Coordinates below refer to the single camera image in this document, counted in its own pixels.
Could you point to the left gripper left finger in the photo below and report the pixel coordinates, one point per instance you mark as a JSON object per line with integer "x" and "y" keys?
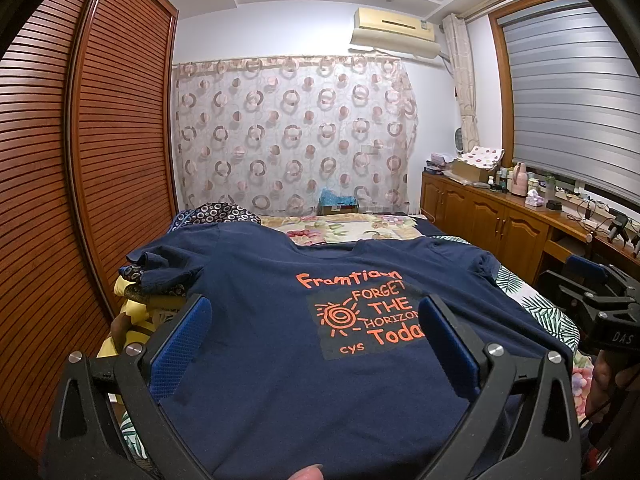
{"x": 85, "y": 441}

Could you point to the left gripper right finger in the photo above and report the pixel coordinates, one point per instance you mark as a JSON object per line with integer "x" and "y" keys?
{"x": 544, "y": 442}

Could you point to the navy printed t-shirt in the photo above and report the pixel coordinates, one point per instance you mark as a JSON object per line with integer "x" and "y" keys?
{"x": 315, "y": 353}

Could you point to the person's right hand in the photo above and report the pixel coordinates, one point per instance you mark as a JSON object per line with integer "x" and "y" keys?
{"x": 607, "y": 379}

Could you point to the person's left hand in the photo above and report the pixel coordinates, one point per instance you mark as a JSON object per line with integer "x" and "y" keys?
{"x": 312, "y": 472}

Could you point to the palm leaf bed sheet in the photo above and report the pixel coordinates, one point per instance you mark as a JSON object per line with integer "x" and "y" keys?
{"x": 556, "y": 324}

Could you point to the wooden sideboard cabinet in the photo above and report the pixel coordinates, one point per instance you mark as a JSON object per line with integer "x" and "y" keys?
{"x": 526, "y": 240}

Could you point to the pink kettle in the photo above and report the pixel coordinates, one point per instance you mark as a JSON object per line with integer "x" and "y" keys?
{"x": 519, "y": 180}

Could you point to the cardboard box with cloth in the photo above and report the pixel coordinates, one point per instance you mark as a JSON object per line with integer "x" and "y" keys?
{"x": 477, "y": 165}

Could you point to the grey window blind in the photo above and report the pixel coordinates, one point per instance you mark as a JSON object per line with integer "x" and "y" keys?
{"x": 575, "y": 96}

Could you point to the small white desk fan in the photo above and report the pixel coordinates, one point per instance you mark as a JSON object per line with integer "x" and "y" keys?
{"x": 458, "y": 141}

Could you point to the beige tied side curtain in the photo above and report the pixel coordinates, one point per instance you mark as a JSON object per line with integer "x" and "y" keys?
{"x": 461, "y": 59}

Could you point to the black white circle pillow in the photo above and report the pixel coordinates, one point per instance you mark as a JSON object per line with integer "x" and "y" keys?
{"x": 210, "y": 213}

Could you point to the box with blue bag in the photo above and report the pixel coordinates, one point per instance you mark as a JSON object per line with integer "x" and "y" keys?
{"x": 331, "y": 203}

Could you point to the floral beige blanket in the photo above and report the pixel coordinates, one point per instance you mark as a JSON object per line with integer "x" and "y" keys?
{"x": 343, "y": 228}

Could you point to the louvered wooden wardrobe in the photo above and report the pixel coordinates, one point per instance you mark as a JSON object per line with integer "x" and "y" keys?
{"x": 85, "y": 176}

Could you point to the circle patterned sheer curtain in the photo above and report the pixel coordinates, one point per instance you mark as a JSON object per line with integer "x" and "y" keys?
{"x": 271, "y": 134}

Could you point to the beige wall air conditioner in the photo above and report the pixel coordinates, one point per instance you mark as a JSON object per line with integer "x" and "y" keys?
{"x": 385, "y": 30}

